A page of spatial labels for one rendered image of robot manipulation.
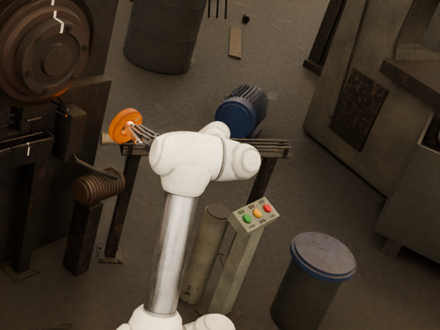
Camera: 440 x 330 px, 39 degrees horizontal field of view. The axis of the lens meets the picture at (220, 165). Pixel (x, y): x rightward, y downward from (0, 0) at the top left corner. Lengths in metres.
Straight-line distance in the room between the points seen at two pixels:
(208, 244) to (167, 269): 0.97
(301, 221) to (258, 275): 0.67
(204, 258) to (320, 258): 0.53
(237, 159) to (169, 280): 0.41
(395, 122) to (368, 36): 0.63
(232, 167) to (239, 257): 1.03
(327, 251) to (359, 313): 0.58
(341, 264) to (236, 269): 0.49
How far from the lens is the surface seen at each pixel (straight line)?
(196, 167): 1.76
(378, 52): 4.48
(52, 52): 2.27
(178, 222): 1.81
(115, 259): 3.16
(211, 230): 2.77
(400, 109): 4.38
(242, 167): 1.78
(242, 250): 2.75
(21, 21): 2.23
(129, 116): 2.53
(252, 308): 3.16
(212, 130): 2.37
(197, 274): 2.93
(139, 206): 3.55
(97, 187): 2.72
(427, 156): 3.65
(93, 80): 2.78
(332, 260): 2.92
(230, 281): 2.86
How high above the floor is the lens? 2.06
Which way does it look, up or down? 30 degrees down
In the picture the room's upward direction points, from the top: 18 degrees clockwise
